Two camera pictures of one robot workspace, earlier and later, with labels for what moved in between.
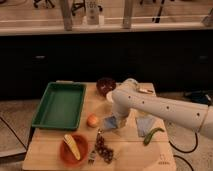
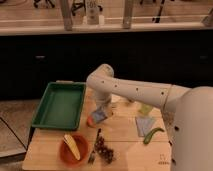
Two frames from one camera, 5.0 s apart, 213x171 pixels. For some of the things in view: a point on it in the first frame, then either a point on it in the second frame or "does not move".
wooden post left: (67, 14) does not move
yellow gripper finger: (121, 122) → (110, 112)
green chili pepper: (148, 136) does not move
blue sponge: (110, 122) → (99, 115)
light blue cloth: (144, 124) does not move
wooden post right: (127, 14) does not move
